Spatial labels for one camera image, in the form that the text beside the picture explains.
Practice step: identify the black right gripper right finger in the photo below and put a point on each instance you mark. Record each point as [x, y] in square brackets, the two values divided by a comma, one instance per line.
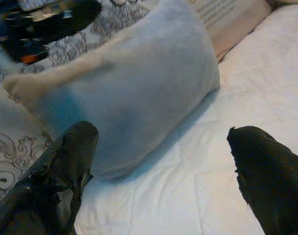
[274, 183]

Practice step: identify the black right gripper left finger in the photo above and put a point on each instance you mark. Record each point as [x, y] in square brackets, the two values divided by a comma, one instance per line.
[48, 191]

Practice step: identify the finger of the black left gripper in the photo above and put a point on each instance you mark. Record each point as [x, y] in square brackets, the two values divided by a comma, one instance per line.
[70, 18]

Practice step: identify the grey plush pillow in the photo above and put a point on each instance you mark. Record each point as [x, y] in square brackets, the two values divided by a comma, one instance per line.
[139, 85]

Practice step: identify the white grey ornament print blanket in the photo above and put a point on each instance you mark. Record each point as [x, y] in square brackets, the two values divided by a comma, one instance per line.
[16, 147]

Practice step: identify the white quilted mattress pad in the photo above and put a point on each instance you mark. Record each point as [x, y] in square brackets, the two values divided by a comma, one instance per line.
[237, 98]

